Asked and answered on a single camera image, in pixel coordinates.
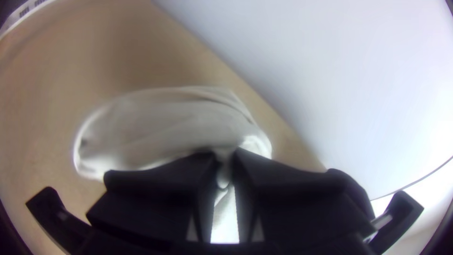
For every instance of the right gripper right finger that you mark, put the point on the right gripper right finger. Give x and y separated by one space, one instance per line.
293 202

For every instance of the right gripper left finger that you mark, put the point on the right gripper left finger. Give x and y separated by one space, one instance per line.
159 194

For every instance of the white t-shirt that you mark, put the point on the white t-shirt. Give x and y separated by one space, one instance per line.
159 127

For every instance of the white laundry basket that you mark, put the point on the white laundry basket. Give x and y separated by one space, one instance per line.
21 14

